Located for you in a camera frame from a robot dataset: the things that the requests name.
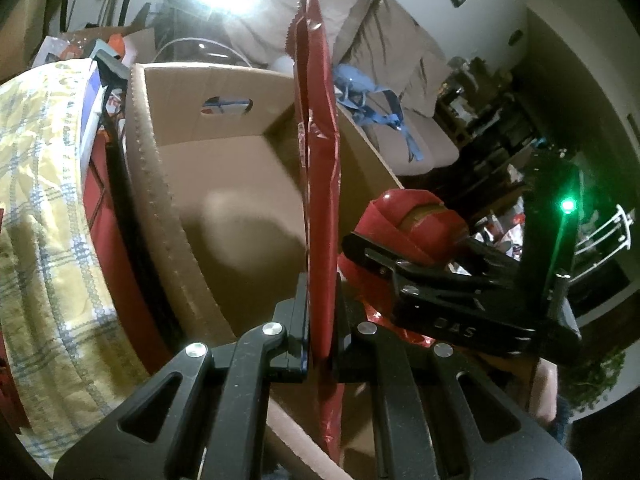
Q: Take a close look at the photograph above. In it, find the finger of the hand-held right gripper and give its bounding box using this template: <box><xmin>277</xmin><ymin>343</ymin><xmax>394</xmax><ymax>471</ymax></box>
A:
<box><xmin>342</xmin><ymin>230</ymin><xmax>523</xmax><ymax>286</ymax></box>
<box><xmin>390</xmin><ymin>272</ymin><xmax>501</xmax><ymax>306</ymax></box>

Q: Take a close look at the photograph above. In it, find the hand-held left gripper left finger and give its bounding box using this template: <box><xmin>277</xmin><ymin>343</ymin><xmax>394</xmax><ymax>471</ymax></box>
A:
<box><xmin>52</xmin><ymin>272</ymin><xmax>311</xmax><ymax>480</ymax></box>

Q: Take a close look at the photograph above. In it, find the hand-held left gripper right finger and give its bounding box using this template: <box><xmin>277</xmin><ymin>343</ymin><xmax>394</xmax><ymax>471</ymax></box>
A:
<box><xmin>332</xmin><ymin>270</ymin><xmax>583</xmax><ymax>480</ymax></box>

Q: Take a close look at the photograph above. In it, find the red rounded tin case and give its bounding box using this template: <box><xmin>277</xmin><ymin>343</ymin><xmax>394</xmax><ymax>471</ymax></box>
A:
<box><xmin>337</xmin><ymin>187</ymin><xmax>471</xmax><ymax>311</ymax></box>

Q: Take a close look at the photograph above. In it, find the red foil pouch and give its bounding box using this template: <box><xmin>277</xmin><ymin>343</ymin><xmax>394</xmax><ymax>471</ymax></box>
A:
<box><xmin>284</xmin><ymin>0</ymin><xmax>343</xmax><ymax>471</ymax></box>

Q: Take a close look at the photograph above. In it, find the cardboard box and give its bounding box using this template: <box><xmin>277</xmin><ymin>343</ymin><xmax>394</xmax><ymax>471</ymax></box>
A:
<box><xmin>122</xmin><ymin>62</ymin><xmax>416</xmax><ymax>480</ymax></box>

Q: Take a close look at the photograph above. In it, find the person's right forearm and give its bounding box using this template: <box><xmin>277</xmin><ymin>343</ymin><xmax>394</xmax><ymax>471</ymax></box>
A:
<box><xmin>527</xmin><ymin>360</ymin><xmax>558</xmax><ymax>426</ymax></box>

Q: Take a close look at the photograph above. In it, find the beige sofa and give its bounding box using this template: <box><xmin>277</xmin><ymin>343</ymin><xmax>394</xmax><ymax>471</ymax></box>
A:
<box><xmin>165</xmin><ymin>0</ymin><xmax>461</xmax><ymax>176</ymax></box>

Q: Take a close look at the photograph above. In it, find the green plant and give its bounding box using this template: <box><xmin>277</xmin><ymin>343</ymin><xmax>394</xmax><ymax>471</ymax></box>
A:
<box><xmin>565</xmin><ymin>350</ymin><xmax>626</xmax><ymax>411</ymax></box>

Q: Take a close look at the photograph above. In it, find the small beige sofa cushion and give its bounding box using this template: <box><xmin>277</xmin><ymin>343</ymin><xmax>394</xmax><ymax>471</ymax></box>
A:
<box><xmin>410</xmin><ymin>55</ymin><xmax>451</xmax><ymax>116</ymax></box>

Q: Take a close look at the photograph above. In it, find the red board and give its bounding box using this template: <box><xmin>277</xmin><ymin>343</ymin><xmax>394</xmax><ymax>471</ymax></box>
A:
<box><xmin>82</xmin><ymin>130</ymin><xmax>173</xmax><ymax>376</ymax></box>

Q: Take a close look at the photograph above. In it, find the medium beige sofa cushion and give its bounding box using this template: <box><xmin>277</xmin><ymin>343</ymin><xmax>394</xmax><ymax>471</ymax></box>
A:
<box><xmin>335</xmin><ymin>0</ymin><xmax>436</xmax><ymax>111</ymax></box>

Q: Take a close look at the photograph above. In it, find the yellow checked tablecloth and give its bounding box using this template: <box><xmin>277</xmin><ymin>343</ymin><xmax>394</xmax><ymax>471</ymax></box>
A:
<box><xmin>0</xmin><ymin>60</ymin><xmax>151</xmax><ymax>461</ymax></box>

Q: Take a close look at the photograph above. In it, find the large beige sofa cushion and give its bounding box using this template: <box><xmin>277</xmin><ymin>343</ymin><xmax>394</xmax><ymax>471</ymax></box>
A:
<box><xmin>225</xmin><ymin>0</ymin><xmax>366</xmax><ymax>68</ymax></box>

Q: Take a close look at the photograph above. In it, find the carton of assorted clutter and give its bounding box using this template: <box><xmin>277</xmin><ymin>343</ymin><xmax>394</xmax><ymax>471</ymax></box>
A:
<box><xmin>42</xmin><ymin>27</ymin><xmax>156</xmax><ymax>68</ymax></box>

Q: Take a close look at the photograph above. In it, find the white wire rack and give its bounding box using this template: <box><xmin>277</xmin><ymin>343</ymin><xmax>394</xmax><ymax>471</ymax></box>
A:
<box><xmin>575</xmin><ymin>205</ymin><xmax>631</xmax><ymax>266</ymax></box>

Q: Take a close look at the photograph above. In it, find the white hoop cable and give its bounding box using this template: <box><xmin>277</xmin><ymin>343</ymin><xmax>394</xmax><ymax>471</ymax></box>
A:
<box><xmin>155</xmin><ymin>37</ymin><xmax>256</xmax><ymax>68</ymax></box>

